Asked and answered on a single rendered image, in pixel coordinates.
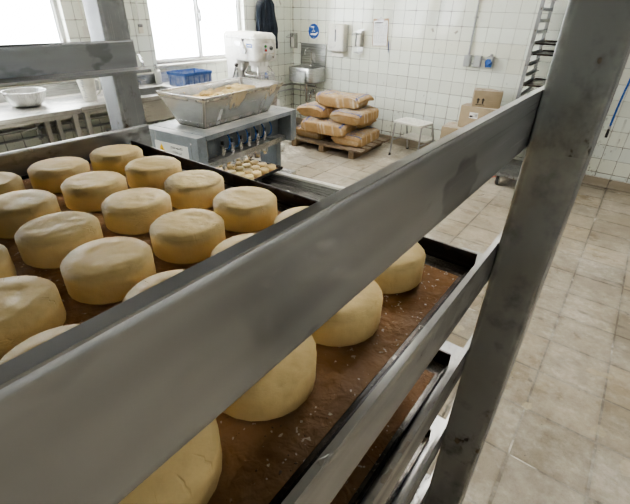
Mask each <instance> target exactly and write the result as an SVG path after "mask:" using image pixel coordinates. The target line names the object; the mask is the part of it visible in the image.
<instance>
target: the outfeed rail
mask: <svg viewBox="0 0 630 504"><path fill-rule="evenodd" d="M261 180H265V181H269V182H273V183H277V184H281V185H285V186H288V187H292V188H296V189H300V190H304V191H308V192H312V193H316V194H320V195H324V196H327V197H328V196H330V195H332V194H334V193H336V192H337V191H339V190H341V189H343V188H345V187H344V186H339V185H335V184H331V183H327V182H323V181H318V180H314V179H310V178H306V177H302V176H298V175H293V174H289V173H285V172H281V171H277V172H275V173H273V174H271V175H269V176H267V177H265V178H262V179H261Z"/></svg>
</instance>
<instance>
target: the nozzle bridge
mask: <svg viewBox="0 0 630 504"><path fill-rule="evenodd" d="M269 121H270V122H271V125H272V132H271V134H270V135H269V136H267V138H266V139H267V140H266V141H263V137H262V138H261V139H260V138H259V144H256V143H255V140H254V141H251V147H248V146H247V143H246V144H243V150H240V149H239V146H237V147H234V148H235V152H234V153H231V152H230V149H229V150H227V151H226V150H225V151H226V153H225V154H226V155H225V156H221V148H220V147H221V146H220V145H221V141H224V145H225V148H226V149H228V147H229V138H228V136H227V135H229V137H230V138H233V142H234V145H237V144H238V135H237V133H236V132H238V133H239V135H242V139H243V142H246V141H247V133H246V130H245V129H247V131H248V132H250V136H251V139H252V140H253V139H254V138H255V129H254V126H255V128H256V130H258V134H259V137H261V136H262V131H263V127H262V125H261V124H263V126H264V127H265V128H266V134H269V133H270V131H271V127H270V123H269ZM149 130H150V136H151V141H152V147H155V148H158V149H162V150H165V152H168V153H172V154H175V155H178V156H181V157H184V158H187V159H190V160H193V161H196V162H199V163H202V164H205V165H208V166H211V167H218V166H220V165H223V164H225V163H228V162H231V161H233V160H236V159H238V158H241V157H243V156H246V155H249V154H251V153H254V152H256V151H259V150H260V154H261V161H264V162H268V163H272V164H277V165H281V142H282V141H284V140H289V141H292V140H295V139H296V109H292V108H286V107H279V106H273V105H271V106H270V108H269V110H268V111H266V112H263V113H259V114H256V115H252V116H249V117H245V118H242V119H238V120H235V121H231V122H227V123H224V124H220V125H217V126H213V127H210V128H206V129H202V128H197V127H192V126H187V125H183V124H179V123H178V121H177V120H176V119H173V120H169V121H165V122H161V123H157V124H153V125H149ZM267 147H268V151H267V153H266V154H264V153H263V150H262V149H264V148H267Z"/></svg>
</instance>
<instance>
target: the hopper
mask: <svg viewBox="0 0 630 504"><path fill-rule="evenodd" d="M234 83H238V84H241V85H252V86H254V87H255V88H252V89H247V90H243V91H238V92H233V93H228V94H223V95H218V96H214V97H209V98H204V99H203V98H197V97H191V96H197V95H199V94H200V92H201V91H203V90H204V91H205V90H206V91H212V92H213V93H215V92H220V91H222V90H223V89H226V87H225V86H226V85H232V84H234ZM282 84H283V82H277V81H269V80H261V79H253V78H245V77H235V78H229V79H223V80H217V81H211V82H205V83H199V84H193V85H187V86H181V87H175V88H169V89H163V90H157V91H155V92H156V93H157V94H158V95H159V97H160V98H161V99H162V101H163V102H164V104H165V105H166V106H167V108H168V109H169V110H170V112H171V113H172V114H173V116H174V117H175V119H176V120H177V121H178V123H179V124H183V125H187V126H192V127H197V128H202V129H206V128H210V127H213V126H217V125H220V124H224V123H227V122H231V121H235V120H238V119H242V118H245V117H249V116H252V115H256V114H259V113H263V112H266V111H268V110H269V108H270V106H271V104H272V102H273V100H274V99H275V97H276V95H277V93H278V91H279V89H280V87H281V86H282ZM198 88H199V89H198ZM211 88H213V89H211ZM184 92H185V93H184ZM194 94H195V95H194Z"/></svg>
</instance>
